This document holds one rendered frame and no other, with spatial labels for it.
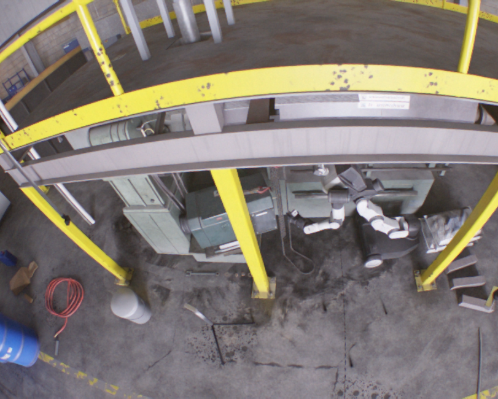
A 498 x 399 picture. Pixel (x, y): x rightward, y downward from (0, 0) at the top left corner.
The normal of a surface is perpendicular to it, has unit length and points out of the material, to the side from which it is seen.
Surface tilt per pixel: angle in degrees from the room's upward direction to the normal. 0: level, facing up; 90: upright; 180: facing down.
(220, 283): 0
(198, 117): 90
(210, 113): 90
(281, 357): 0
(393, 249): 0
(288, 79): 90
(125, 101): 90
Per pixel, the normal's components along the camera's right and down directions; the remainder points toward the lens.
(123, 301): -0.17, -0.63
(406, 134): -0.10, 0.77
